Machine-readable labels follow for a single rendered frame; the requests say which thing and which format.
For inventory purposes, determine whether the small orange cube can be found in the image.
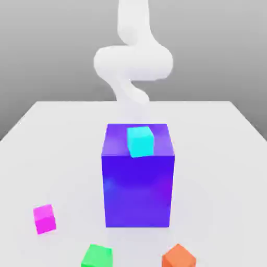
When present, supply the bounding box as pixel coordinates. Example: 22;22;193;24
161;243;197;267

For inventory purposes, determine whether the small cyan cube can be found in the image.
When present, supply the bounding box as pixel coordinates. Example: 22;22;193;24
126;126;155;159

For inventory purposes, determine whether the small green cube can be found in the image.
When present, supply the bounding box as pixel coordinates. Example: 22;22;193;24
81;244;113;267

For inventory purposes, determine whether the small magenta cube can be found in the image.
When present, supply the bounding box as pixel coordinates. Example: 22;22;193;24
32;204;57;235

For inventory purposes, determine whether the large purple box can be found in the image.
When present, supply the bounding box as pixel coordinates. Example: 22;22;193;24
101;123;175;228

